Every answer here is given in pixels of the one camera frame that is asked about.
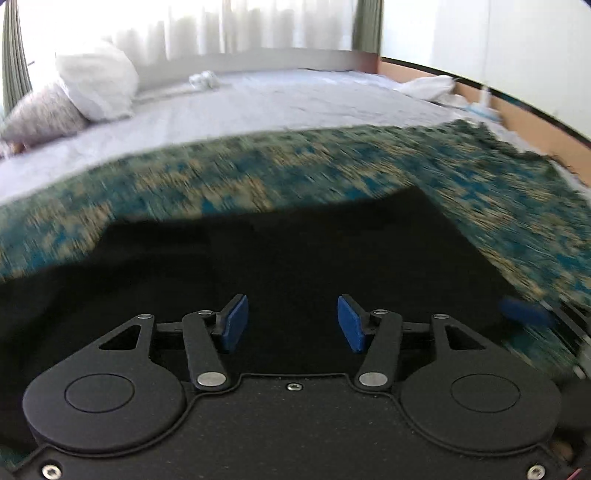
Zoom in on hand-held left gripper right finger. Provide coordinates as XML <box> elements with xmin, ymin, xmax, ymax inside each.
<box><xmin>337</xmin><ymin>295</ymin><xmax>491</xmax><ymax>394</ymax></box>

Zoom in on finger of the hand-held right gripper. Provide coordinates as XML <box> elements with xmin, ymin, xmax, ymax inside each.
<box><xmin>500</xmin><ymin>296</ymin><xmax>591</xmax><ymax>370</ymax></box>

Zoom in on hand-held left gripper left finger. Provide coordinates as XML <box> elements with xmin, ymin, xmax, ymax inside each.
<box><xmin>95</xmin><ymin>294</ymin><xmax>250</xmax><ymax>394</ymax></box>

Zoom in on black pants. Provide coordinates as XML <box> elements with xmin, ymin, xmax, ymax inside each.
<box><xmin>0</xmin><ymin>185</ymin><xmax>532</xmax><ymax>457</ymax></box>

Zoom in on teal patterned blanket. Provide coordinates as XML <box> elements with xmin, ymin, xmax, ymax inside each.
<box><xmin>0</xmin><ymin>119</ymin><xmax>591</xmax><ymax>384</ymax></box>

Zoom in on light blue packet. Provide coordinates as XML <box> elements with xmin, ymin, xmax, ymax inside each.
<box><xmin>467</xmin><ymin>102</ymin><xmax>503</xmax><ymax>121</ymax></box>

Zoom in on white bed sheet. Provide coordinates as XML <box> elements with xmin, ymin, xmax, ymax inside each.
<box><xmin>0</xmin><ymin>69</ymin><xmax>467</xmax><ymax>204</ymax></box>

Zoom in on crumpled white cloth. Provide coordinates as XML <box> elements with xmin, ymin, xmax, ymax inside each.
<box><xmin>188</xmin><ymin>70</ymin><xmax>221</xmax><ymax>92</ymax></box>

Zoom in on white pillow at headboard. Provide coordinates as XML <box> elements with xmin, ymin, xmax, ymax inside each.
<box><xmin>401</xmin><ymin>75</ymin><xmax>469</xmax><ymax>108</ymax></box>

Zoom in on grey bed headboard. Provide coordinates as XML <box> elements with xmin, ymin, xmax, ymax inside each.
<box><xmin>136</xmin><ymin>48</ymin><xmax>380</xmax><ymax>90</ymax></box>

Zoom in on grey textured pillow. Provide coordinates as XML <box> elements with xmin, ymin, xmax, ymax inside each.
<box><xmin>0</xmin><ymin>83</ymin><xmax>88</xmax><ymax>148</ymax></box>

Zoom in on sheer white curtain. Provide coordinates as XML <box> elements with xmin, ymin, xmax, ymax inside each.
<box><xmin>28</xmin><ymin>0</ymin><xmax>358</xmax><ymax>65</ymax></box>

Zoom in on green curtain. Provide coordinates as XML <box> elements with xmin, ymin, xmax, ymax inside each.
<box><xmin>0</xmin><ymin>0</ymin><xmax>34</xmax><ymax>112</ymax></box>
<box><xmin>352</xmin><ymin>0</ymin><xmax>385</xmax><ymax>55</ymax></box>

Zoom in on wooden bed side rail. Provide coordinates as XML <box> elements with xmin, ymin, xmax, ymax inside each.
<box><xmin>376</xmin><ymin>55</ymin><xmax>591</xmax><ymax>185</ymax></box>

